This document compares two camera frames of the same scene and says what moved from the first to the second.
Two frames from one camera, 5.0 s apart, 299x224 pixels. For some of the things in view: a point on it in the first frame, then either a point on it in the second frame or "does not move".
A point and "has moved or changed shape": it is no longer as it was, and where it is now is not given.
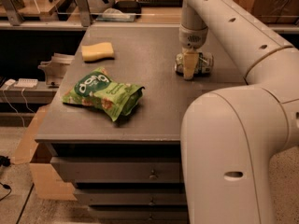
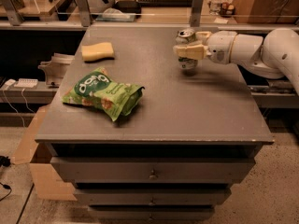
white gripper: (193, 37) to (220, 47)
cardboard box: (48, 183) does not move
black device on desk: (128, 7) does not move
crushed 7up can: (205, 63) has moved or changed shape
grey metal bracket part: (55, 69) does not move
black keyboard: (161, 2) does not move
